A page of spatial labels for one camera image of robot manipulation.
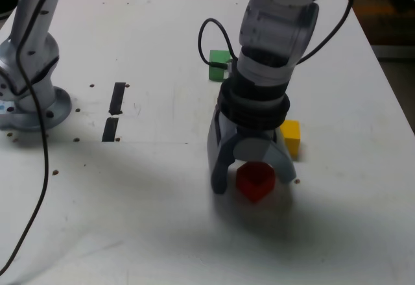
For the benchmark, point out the green cube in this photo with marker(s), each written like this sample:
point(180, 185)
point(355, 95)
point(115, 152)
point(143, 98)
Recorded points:
point(217, 56)

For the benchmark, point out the red cube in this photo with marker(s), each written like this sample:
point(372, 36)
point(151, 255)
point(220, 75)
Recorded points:
point(256, 184)

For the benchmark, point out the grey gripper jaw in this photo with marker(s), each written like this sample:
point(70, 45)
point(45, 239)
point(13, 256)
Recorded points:
point(253, 148)

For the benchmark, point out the yellow cube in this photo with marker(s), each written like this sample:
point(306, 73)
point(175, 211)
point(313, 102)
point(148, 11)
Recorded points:
point(291, 139)

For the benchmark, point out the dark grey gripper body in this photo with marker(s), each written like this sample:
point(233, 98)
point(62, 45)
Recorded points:
point(253, 132)

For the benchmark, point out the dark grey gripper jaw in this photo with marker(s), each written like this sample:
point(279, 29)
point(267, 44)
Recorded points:
point(220, 174)

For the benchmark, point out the black tape strip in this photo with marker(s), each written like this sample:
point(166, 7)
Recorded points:
point(117, 100)

